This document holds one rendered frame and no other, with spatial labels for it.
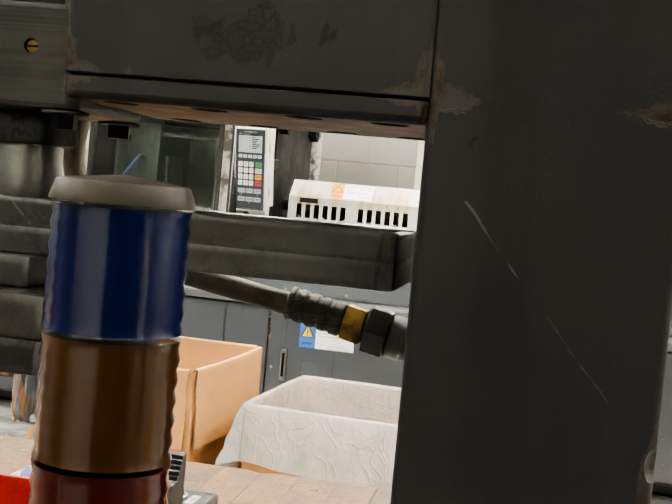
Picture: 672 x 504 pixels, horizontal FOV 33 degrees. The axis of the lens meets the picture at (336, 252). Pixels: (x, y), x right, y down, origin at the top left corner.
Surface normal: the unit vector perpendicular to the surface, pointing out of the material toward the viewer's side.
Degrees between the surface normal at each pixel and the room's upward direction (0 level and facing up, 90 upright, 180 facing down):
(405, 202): 49
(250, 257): 90
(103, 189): 72
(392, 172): 90
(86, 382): 76
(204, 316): 90
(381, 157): 90
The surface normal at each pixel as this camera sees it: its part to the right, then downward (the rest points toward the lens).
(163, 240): 0.67, 0.34
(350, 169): -0.24, 0.03
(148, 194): 0.50, -0.22
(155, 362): 0.72, -0.14
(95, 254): -0.13, 0.29
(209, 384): 0.95, 0.08
